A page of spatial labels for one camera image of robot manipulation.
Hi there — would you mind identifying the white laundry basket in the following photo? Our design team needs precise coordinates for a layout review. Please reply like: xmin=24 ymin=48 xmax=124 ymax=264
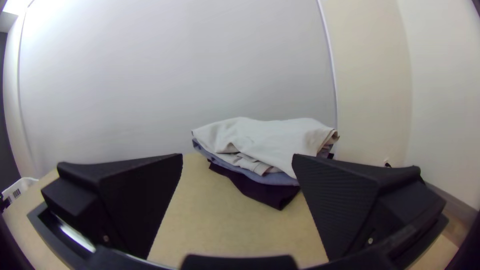
xmin=1 ymin=176 xmax=40 ymax=206

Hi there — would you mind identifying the pile of folded clothes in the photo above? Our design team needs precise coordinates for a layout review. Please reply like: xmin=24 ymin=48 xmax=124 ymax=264
xmin=191 ymin=116 xmax=340 ymax=211

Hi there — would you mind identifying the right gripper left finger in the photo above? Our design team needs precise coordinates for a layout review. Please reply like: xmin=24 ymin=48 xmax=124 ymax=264
xmin=40 ymin=152 xmax=184 ymax=260

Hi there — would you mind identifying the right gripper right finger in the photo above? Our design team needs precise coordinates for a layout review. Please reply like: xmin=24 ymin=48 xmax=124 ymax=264
xmin=291 ymin=153 xmax=447 ymax=262

